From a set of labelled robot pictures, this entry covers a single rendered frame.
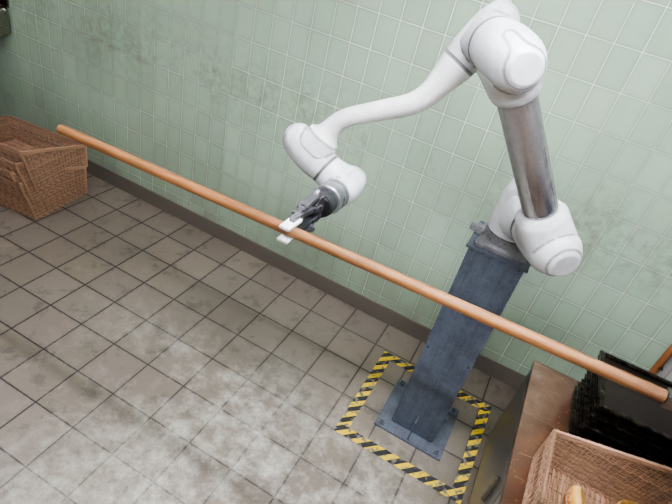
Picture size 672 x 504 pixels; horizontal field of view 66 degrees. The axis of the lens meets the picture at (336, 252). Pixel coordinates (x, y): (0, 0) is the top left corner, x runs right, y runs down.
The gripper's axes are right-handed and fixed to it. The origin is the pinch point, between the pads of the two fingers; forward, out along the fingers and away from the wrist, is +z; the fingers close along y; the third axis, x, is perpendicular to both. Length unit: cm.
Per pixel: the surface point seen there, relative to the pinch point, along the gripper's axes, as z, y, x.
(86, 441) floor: 21, 116, 58
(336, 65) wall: -121, -7, 50
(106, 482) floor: 28, 116, 40
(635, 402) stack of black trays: -46, 37, -106
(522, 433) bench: -34, 59, -81
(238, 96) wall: -121, 25, 100
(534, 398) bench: -52, 59, -82
